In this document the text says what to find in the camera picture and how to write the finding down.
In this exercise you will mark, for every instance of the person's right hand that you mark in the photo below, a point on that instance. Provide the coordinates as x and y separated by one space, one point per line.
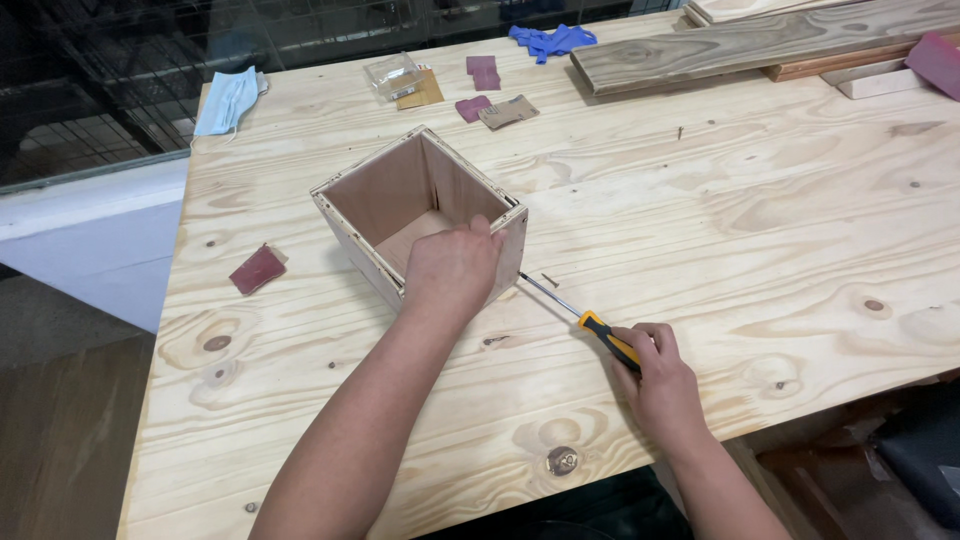
660 386

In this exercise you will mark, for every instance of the person's left hand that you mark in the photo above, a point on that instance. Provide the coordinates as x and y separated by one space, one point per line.
448 268

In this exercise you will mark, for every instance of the plywood box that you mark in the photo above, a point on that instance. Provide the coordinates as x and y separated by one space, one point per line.
409 217

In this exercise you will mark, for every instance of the small loose screw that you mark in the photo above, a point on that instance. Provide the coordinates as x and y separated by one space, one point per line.
550 280

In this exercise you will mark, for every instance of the rounded maroon sandpaper piece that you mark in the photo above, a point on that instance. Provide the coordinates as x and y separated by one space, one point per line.
472 108

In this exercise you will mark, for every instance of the brown-backed sandpaper piece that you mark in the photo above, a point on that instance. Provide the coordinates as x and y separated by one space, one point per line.
508 112

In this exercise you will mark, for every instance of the tan sandpaper sheet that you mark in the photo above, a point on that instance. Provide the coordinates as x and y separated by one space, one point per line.
424 91

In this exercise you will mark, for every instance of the red sandpaper piece with tan edge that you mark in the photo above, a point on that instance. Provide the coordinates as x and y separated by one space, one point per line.
257 269

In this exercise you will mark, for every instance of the rectangular maroon sandpaper piece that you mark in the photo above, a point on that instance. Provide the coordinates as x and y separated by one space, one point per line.
484 72

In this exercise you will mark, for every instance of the clear plastic box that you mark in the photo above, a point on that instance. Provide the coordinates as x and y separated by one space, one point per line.
392 75

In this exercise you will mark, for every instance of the blue rubber gloves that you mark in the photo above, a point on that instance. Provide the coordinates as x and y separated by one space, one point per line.
551 39

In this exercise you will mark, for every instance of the dark bag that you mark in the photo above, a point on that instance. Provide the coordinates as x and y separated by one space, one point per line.
919 446

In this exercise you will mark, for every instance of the light blue face mask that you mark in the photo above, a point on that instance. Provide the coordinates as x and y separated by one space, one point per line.
227 101

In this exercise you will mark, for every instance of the grey weathered wooden plank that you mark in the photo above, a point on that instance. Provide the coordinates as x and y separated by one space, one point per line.
750 49

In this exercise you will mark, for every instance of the reddish-brown wooden strip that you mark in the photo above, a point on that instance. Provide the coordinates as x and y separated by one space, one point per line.
832 64

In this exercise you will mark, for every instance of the pale wooden block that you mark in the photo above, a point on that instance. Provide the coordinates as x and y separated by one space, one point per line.
877 79

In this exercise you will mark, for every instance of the light wooden board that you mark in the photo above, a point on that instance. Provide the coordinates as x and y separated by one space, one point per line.
742 9

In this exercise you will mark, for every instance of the large maroon sandpaper sheet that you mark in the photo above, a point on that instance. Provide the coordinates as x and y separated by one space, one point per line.
935 63

